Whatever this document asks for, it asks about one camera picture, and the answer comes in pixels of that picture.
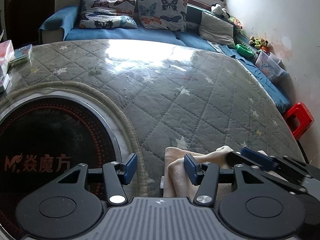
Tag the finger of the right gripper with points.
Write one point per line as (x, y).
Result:
(287, 167)
(307, 190)

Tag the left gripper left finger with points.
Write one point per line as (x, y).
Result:
(116, 175)

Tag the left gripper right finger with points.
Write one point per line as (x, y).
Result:
(205, 176)

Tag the pink tissue box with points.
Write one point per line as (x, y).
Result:
(6, 54)

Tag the dark wooden door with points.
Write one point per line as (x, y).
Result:
(21, 19)

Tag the small plush toys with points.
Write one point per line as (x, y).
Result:
(260, 44)

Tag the cream garment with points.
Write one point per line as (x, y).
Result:
(183, 174)

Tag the grey cushion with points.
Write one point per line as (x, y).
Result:
(216, 30)

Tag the panda plush toy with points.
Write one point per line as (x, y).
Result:
(219, 11)

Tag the green bowl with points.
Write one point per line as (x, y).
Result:
(244, 51)

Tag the red plastic stool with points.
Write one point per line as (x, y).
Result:
(298, 119)

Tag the white power strip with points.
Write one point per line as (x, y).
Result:
(4, 81)

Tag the blue sofa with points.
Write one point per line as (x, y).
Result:
(64, 25)

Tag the flat butterfly pillow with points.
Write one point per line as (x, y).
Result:
(106, 14)

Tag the clear plastic storage box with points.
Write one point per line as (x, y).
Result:
(270, 66)

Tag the grey quilted star table cover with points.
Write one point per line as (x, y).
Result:
(173, 95)

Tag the upright butterfly cushion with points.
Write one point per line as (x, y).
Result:
(163, 14)

